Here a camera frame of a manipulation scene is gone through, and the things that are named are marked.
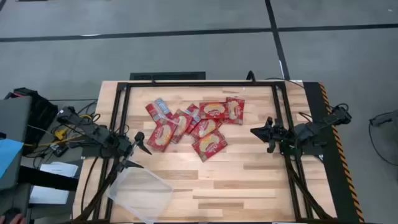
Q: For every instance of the red popcorn bag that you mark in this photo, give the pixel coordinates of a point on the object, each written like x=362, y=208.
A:
x=235, y=110
x=205, y=127
x=210, y=145
x=162, y=137
x=214, y=110
x=182, y=124

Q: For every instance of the black bag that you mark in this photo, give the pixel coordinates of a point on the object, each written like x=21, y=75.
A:
x=42, y=112

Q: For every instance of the person's hand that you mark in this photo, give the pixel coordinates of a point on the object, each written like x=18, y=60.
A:
x=15, y=220

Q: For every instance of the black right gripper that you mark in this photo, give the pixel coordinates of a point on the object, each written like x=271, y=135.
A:
x=280, y=135

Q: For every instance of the grey device on floor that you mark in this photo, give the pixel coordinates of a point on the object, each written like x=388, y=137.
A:
x=385, y=118

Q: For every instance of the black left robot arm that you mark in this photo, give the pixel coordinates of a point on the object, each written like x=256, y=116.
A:
x=90, y=130

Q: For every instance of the red popcorn bag label side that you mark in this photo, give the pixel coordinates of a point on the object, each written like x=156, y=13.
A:
x=156, y=111
x=194, y=114

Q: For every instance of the black mat strip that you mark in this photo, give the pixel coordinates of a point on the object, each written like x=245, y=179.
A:
x=326, y=174

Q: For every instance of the black bar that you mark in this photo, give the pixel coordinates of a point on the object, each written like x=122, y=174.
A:
x=46, y=179

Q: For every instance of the white paper sheet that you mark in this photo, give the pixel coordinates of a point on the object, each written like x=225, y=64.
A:
x=59, y=169
x=48, y=195

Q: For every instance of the black metal table frame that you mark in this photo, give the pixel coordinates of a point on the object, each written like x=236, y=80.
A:
x=199, y=84

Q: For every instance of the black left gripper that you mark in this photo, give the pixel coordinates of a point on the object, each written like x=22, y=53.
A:
x=123, y=147

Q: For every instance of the yellow black hazard tape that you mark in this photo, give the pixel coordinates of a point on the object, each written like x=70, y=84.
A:
x=342, y=161

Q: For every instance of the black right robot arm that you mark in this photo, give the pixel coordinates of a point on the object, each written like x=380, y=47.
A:
x=314, y=127

